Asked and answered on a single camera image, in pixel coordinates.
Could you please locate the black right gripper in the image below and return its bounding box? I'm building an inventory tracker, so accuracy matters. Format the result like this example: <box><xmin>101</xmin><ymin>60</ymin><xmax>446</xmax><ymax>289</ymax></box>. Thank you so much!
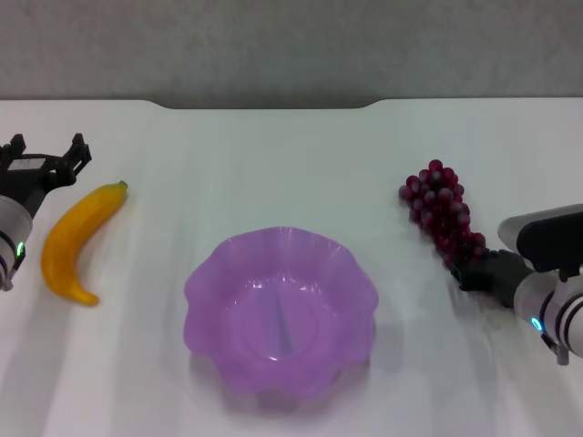
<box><xmin>450</xmin><ymin>247</ymin><xmax>535</xmax><ymax>311</ymax></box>

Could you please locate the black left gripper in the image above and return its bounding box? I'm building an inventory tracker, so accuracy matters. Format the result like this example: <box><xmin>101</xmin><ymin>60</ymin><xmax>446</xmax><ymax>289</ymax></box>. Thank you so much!
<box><xmin>0</xmin><ymin>132</ymin><xmax>93</xmax><ymax>220</ymax></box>

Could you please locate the dark red grape bunch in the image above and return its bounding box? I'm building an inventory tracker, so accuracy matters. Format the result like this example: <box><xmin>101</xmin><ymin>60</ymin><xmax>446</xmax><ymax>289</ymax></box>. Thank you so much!
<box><xmin>397</xmin><ymin>158</ymin><xmax>488</xmax><ymax>274</ymax></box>

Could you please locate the yellow banana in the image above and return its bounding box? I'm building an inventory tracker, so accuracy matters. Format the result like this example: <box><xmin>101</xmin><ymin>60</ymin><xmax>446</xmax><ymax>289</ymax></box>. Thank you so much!
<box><xmin>40</xmin><ymin>180</ymin><xmax>129</xmax><ymax>308</ymax></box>

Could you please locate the purple wavy plastic plate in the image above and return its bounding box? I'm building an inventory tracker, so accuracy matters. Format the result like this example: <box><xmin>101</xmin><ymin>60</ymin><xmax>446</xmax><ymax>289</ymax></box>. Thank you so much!
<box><xmin>182</xmin><ymin>225</ymin><xmax>381</xmax><ymax>404</ymax></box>

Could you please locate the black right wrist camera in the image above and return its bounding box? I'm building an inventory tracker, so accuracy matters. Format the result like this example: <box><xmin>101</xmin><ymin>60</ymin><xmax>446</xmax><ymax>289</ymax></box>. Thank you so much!
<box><xmin>497</xmin><ymin>204</ymin><xmax>583</xmax><ymax>275</ymax></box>

